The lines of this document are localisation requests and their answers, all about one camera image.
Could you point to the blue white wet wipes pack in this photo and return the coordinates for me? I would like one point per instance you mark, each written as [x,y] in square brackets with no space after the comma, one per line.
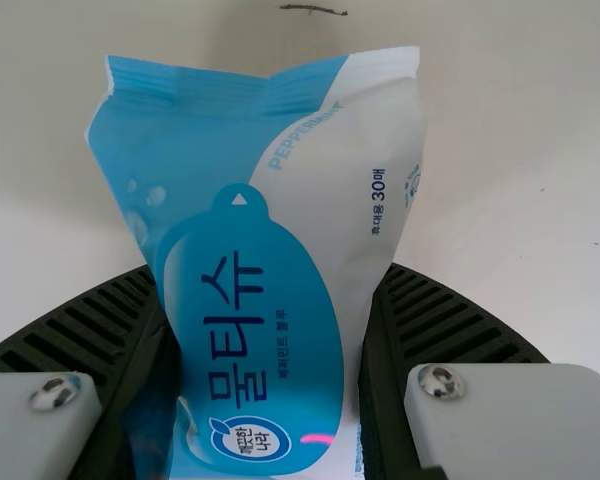
[240,200]

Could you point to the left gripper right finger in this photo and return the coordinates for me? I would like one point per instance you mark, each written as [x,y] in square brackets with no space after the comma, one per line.
[455,330]

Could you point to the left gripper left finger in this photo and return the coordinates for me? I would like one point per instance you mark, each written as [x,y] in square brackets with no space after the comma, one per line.
[55,340]

